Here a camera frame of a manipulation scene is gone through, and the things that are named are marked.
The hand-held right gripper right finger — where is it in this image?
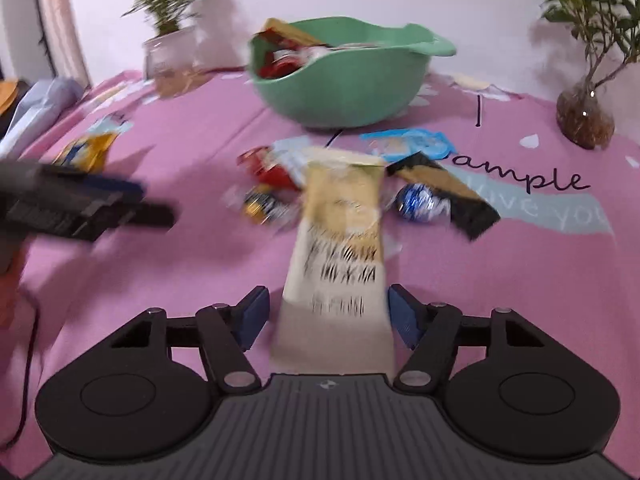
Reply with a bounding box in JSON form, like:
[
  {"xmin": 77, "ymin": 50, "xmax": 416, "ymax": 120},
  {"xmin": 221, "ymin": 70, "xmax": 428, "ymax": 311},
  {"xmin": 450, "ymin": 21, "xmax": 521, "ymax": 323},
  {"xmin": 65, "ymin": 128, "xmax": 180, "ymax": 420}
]
[{"xmin": 387, "ymin": 284, "xmax": 548, "ymax": 395}]

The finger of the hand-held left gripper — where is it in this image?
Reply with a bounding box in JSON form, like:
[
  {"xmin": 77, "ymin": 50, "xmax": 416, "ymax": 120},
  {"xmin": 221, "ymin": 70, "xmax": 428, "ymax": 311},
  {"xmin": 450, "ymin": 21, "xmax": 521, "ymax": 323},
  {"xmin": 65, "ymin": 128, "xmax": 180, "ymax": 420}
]
[
  {"xmin": 90, "ymin": 176, "xmax": 146, "ymax": 202},
  {"xmin": 127, "ymin": 202, "xmax": 178, "ymax": 231}
]

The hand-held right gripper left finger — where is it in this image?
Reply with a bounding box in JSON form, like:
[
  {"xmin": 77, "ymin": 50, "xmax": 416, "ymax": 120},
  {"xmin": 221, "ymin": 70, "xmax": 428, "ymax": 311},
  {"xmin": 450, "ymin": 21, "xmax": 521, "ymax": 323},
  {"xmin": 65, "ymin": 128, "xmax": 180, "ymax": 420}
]
[{"xmin": 110, "ymin": 285, "xmax": 271, "ymax": 395}]

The beige packet with black print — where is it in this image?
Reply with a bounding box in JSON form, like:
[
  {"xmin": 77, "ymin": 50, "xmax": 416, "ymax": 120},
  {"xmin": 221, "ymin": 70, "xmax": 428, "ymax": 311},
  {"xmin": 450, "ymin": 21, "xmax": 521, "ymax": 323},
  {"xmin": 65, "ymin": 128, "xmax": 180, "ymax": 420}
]
[{"xmin": 270, "ymin": 147, "xmax": 396, "ymax": 376}]

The green plastic bowl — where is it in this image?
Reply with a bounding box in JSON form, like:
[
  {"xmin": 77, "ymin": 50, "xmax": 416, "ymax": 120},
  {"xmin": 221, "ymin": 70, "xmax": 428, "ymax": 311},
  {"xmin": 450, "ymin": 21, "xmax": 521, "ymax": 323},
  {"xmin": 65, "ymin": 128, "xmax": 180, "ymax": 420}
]
[{"xmin": 248, "ymin": 17, "xmax": 457, "ymax": 128}]

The person's left forearm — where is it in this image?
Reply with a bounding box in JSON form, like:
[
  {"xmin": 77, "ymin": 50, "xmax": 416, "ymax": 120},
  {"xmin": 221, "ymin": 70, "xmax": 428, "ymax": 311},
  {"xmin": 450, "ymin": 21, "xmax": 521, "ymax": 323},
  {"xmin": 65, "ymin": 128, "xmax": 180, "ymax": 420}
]
[{"xmin": 0, "ymin": 247, "xmax": 25, "ymax": 328}]

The yellow chip bag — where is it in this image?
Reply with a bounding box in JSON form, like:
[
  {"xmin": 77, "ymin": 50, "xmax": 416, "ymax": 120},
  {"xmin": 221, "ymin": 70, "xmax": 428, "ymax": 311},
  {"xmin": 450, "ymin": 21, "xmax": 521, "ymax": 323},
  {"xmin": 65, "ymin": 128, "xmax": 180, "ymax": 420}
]
[{"xmin": 52, "ymin": 112, "xmax": 133, "ymax": 173}]

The light blue cloth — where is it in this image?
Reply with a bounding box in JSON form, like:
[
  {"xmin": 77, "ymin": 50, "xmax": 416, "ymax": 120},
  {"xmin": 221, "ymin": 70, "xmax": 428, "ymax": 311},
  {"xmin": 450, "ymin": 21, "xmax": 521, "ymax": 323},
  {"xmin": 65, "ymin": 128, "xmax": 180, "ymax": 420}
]
[{"xmin": 0, "ymin": 77, "xmax": 86, "ymax": 158}]

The gold black foil candy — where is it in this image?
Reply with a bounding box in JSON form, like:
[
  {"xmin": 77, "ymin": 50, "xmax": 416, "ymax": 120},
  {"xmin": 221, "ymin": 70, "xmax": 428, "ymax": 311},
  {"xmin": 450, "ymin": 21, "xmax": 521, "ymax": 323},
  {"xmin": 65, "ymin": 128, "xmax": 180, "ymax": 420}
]
[{"xmin": 225, "ymin": 185, "xmax": 301, "ymax": 226}]

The pink printed tablecloth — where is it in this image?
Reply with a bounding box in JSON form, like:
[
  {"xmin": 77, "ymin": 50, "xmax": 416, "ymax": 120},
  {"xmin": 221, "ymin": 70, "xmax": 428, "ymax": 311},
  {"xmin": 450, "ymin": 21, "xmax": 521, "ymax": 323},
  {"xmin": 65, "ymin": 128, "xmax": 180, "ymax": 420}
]
[{"xmin": 0, "ymin": 67, "xmax": 640, "ymax": 480}]

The yellow brown object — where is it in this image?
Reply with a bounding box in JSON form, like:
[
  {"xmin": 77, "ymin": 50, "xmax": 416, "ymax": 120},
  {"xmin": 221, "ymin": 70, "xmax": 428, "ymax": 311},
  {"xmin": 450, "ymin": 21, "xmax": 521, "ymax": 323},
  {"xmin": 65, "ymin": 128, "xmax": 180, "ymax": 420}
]
[{"xmin": 0, "ymin": 78, "xmax": 31, "ymax": 116}]

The blue foil ball candy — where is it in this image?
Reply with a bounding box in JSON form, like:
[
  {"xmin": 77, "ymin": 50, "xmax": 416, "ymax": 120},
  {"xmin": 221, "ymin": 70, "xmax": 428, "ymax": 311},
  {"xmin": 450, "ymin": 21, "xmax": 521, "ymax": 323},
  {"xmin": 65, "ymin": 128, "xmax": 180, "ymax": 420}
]
[{"xmin": 395, "ymin": 182, "xmax": 453, "ymax": 223}]

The red candy packet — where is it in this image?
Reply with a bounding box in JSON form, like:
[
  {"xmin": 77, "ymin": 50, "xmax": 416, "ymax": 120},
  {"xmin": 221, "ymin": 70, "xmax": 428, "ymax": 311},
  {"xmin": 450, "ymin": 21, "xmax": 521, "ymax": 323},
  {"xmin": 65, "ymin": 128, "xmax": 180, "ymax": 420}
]
[{"xmin": 236, "ymin": 146, "xmax": 301, "ymax": 191}]

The black gold packet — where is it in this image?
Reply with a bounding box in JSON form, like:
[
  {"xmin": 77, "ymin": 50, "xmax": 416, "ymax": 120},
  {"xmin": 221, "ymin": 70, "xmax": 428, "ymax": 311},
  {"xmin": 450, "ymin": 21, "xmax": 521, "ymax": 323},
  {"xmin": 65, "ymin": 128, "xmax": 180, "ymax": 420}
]
[{"xmin": 386, "ymin": 151, "xmax": 502, "ymax": 243}]

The potted plant in glass cup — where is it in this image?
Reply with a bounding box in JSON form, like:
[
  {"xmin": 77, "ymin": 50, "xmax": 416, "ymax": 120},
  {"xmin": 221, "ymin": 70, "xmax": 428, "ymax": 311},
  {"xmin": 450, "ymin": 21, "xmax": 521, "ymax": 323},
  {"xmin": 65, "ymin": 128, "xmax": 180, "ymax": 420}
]
[{"xmin": 115, "ymin": 0, "xmax": 211, "ymax": 98}]

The white silver packet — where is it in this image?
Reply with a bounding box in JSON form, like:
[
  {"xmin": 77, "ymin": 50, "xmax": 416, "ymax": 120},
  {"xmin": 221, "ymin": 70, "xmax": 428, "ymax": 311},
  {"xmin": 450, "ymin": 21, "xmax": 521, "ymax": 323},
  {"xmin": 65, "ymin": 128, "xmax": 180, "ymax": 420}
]
[{"xmin": 272, "ymin": 136, "xmax": 326, "ymax": 186}]

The pink curtain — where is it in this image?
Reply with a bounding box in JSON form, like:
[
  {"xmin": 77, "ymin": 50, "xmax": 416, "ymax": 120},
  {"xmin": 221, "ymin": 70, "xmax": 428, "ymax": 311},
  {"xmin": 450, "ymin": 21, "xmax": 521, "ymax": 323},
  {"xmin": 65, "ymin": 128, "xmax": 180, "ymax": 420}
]
[{"xmin": 35, "ymin": 0, "xmax": 91, "ymax": 88}]

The plant in round glass vase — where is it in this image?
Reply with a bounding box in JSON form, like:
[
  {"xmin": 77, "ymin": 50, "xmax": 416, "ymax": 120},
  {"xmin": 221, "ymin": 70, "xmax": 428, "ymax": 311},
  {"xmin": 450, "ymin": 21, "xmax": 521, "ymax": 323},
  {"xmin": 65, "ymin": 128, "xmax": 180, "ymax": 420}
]
[{"xmin": 517, "ymin": 0, "xmax": 640, "ymax": 151}]

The black cable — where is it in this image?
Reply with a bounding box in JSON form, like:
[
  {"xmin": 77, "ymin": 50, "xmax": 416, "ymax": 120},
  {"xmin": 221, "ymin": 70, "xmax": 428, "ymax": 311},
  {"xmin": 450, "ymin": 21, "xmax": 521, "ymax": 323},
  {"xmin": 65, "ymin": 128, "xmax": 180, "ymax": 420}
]
[{"xmin": 0, "ymin": 305, "xmax": 41, "ymax": 448}]

